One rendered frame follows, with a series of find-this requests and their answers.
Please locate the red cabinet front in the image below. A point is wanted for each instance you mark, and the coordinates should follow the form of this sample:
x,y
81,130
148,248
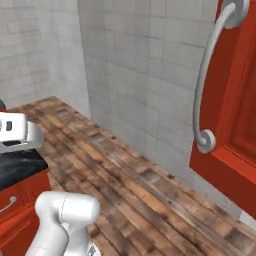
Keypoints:
x,y
16,238

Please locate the red drawer front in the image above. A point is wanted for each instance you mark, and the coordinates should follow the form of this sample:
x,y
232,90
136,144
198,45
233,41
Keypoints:
x,y
26,193

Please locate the red cabinet door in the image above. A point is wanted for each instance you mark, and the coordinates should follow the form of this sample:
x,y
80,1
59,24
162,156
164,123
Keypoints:
x,y
233,126

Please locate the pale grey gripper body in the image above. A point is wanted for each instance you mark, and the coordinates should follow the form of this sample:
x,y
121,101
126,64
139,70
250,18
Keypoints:
x,y
34,136

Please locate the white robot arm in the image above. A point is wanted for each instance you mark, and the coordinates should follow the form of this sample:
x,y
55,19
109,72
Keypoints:
x,y
63,213

